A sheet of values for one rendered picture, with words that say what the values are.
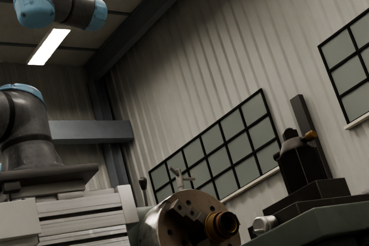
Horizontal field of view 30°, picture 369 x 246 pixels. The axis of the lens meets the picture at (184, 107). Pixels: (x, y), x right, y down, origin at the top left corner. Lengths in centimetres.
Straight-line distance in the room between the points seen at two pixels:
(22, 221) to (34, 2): 42
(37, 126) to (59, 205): 19
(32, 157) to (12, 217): 23
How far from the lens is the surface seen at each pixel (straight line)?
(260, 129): 1147
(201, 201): 224
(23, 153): 154
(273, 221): 156
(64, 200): 151
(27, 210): 135
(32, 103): 159
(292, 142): 170
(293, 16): 1107
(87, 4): 149
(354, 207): 148
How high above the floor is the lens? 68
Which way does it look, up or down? 21 degrees up
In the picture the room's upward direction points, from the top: 16 degrees counter-clockwise
